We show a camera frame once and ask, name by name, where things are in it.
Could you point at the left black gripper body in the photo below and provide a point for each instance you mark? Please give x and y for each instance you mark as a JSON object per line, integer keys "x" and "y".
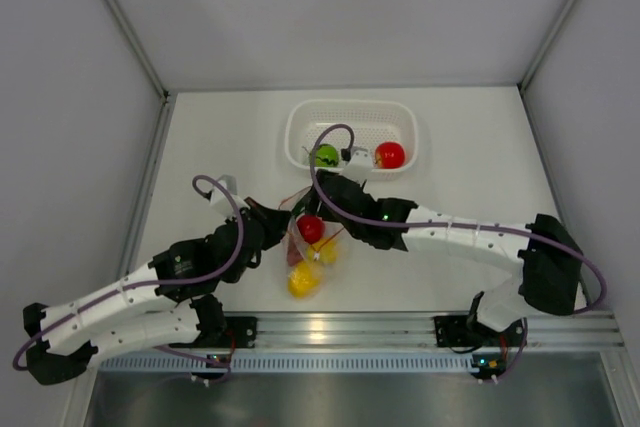
{"x": 272, "y": 233}

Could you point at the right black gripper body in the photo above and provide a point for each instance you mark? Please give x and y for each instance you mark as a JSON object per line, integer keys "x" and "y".
{"x": 356, "y": 230}

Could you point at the green fake watermelon ball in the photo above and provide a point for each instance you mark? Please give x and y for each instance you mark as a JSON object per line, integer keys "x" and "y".
{"x": 325, "y": 155}

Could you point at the red fake apple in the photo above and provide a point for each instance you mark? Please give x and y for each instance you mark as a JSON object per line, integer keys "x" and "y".
{"x": 389, "y": 155}

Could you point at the clear zip bag orange seal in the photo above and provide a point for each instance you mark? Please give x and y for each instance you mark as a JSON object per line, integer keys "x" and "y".
{"x": 333, "y": 230}

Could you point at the green fake scallion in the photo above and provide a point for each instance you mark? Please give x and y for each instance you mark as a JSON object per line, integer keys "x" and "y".
{"x": 307, "y": 182}

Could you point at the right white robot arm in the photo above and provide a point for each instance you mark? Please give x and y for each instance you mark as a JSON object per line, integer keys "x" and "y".
{"x": 541, "y": 258}

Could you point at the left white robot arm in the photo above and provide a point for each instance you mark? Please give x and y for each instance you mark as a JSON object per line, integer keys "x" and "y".
{"x": 169, "y": 301}

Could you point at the purple fake grape bunch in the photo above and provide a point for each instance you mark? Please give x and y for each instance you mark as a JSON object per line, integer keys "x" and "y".
{"x": 293, "y": 256}

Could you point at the red fake tomato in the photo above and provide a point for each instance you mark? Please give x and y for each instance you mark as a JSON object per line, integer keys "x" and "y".
{"x": 311, "y": 228}

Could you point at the yellow fake lemon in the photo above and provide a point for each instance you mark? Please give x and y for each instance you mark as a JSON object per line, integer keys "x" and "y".
{"x": 326, "y": 252}

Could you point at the yellow fake bell pepper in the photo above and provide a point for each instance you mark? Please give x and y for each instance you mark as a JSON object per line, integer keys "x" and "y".
{"x": 304, "y": 279}

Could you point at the white perforated plastic basket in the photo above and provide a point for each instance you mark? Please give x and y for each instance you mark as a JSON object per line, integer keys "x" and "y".
{"x": 373, "y": 122}

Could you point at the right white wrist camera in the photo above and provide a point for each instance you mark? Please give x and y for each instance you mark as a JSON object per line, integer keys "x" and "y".
{"x": 359, "y": 167}

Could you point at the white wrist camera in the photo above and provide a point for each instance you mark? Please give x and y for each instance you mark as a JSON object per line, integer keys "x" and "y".
{"x": 224, "y": 198}
{"x": 359, "y": 167}

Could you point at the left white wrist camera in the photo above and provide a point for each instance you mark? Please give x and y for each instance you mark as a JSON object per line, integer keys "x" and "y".
{"x": 224, "y": 198}

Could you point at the aluminium mounting rail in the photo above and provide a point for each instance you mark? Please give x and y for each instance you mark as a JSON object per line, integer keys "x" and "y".
{"x": 356, "y": 331}

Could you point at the slotted grey cable duct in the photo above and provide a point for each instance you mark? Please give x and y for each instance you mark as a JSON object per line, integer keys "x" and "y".
{"x": 254, "y": 362}

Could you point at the left aluminium frame post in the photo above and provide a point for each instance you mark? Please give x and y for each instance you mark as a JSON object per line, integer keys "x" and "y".
{"x": 134, "y": 43}

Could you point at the aluminium frame post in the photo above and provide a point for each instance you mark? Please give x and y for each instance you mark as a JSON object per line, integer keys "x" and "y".
{"x": 558, "y": 23}
{"x": 134, "y": 43}

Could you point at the right aluminium frame post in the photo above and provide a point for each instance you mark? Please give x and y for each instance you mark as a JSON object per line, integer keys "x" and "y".
{"x": 558, "y": 23}

